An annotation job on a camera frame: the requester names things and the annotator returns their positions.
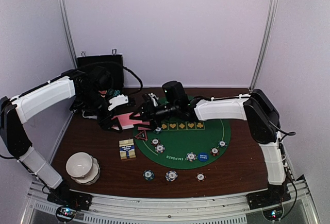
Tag white scalloped plate stack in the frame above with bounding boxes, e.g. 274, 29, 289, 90
71, 157, 101, 185

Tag white ceramic bowl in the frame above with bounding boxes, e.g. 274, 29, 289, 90
65, 152, 93, 178

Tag green chips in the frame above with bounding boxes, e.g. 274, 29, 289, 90
153, 127, 162, 134
218, 141, 227, 148

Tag triangular all-in button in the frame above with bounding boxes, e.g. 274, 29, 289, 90
135, 130, 148, 141

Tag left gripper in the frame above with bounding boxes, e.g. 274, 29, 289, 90
78, 89, 123, 133

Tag teal chips in case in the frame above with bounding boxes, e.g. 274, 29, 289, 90
107, 89, 122, 98

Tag black poker case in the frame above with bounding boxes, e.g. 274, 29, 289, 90
77, 54, 124, 90

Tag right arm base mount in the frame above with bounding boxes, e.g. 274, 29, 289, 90
246, 190, 291, 210

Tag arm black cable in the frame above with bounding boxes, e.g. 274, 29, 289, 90
278, 127, 296, 142
123, 66, 144, 97

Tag orange black poker chip stack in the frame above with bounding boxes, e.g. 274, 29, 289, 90
195, 173, 206, 182

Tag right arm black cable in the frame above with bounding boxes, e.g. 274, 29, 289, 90
278, 127, 296, 142

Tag blue white poker chip stack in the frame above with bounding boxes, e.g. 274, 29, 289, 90
165, 170, 178, 182

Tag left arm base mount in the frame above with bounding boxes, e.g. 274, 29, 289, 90
47, 191, 93, 211

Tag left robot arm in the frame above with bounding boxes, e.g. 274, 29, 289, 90
1, 67, 128, 205

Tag red card being dealt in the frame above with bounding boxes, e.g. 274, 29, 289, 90
135, 122, 151, 130

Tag round green poker mat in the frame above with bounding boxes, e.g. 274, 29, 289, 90
135, 118, 231, 169

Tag blue white chips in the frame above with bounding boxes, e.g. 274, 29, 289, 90
155, 144, 166, 153
186, 152, 197, 162

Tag red backed card deck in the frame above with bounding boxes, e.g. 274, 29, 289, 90
113, 113, 134, 130

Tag orange chips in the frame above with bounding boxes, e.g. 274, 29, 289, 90
151, 138, 160, 146
210, 147, 220, 157

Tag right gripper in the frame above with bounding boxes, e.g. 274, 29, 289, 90
131, 100, 179, 129

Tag blue gold card box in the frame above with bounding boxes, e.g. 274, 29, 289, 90
119, 139, 136, 160

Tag green poker chip stack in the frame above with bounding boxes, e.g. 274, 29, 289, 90
143, 170, 155, 181

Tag blue small blind button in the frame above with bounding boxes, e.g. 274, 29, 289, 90
197, 152, 209, 162

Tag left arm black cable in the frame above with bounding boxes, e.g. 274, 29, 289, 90
123, 66, 144, 97

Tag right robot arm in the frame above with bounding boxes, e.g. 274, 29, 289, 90
129, 87, 287, 204

